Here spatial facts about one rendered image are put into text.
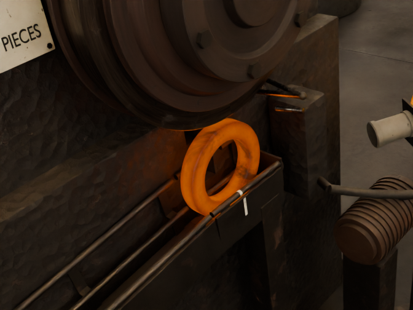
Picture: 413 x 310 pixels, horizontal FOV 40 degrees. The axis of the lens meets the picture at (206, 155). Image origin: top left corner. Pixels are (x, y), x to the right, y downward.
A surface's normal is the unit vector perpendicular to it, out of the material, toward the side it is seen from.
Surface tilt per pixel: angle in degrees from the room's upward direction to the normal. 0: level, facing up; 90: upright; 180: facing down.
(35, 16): 90
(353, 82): 0
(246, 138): 90
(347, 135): 0
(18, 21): 90
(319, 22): 0
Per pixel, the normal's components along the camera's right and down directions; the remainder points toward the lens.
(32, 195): -0.14, -0.83
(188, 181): -0.69, 0.19
